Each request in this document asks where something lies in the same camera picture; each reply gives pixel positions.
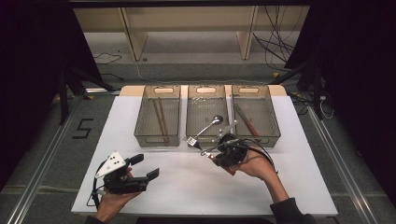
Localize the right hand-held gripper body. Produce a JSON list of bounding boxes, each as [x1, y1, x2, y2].
[[213, 119, 250, 168]]

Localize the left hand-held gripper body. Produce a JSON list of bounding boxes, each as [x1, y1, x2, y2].
[[94, 150, 149, 196]]

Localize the wooden handled metal fork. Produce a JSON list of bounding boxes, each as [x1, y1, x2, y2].
[[185, 135, 237, 176]]

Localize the wooden handled table knife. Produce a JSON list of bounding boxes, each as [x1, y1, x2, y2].
[[233, 103, 261, 138]]

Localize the silver metal spoon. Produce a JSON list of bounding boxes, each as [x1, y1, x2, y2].
[[186, 115, 224, 141]]

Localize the smoky transparent plastic bin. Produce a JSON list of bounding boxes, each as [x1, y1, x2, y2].
[[134, 84, 182, 148], [231, 84, 282, 148], [185, 84, 232, 148]]

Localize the brown wooden chopstick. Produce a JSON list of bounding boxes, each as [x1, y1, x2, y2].
[[158, 97, 170, 146], [152, 98, 167, 146]]

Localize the person's left hand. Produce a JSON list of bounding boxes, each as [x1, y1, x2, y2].
[[94, 189, 143, 223]]

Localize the person's right hand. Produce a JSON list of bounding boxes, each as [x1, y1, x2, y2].
[[228, 148, 279, 183]]

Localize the white table cover sheet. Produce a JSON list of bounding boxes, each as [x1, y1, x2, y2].
[[70, 94, 339, 217]]

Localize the black metal stand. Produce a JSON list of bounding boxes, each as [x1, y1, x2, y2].
[[269, 55, 325, 120], [57, 63, 118, 125]]

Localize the light wooden shelf unit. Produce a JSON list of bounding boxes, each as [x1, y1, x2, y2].
[[74, 6, 311, 62]]

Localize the dark curtain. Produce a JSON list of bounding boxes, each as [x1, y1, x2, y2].
[[0, 0, 104, 190], [284, 0, 396, 200]]

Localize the right hand-held gripper black cable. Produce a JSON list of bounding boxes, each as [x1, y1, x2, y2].
[[200, 137, 279, 175]]

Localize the aluminium floor rail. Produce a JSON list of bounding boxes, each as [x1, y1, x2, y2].
[[306, 104, 380, 224], [6, 92, 85, 224]]

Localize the white cable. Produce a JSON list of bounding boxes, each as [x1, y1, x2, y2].
[[318, 94, 335, 119]]

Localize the thin black floor cable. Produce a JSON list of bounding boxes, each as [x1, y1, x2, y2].
[[93, 51, 123, 65]]

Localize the black cable bundle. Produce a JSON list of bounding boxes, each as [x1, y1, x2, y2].
[[252, 6, 302, 72]]

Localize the black metal frame bar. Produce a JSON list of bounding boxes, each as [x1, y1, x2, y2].
[[68, 0, 312, 8]]

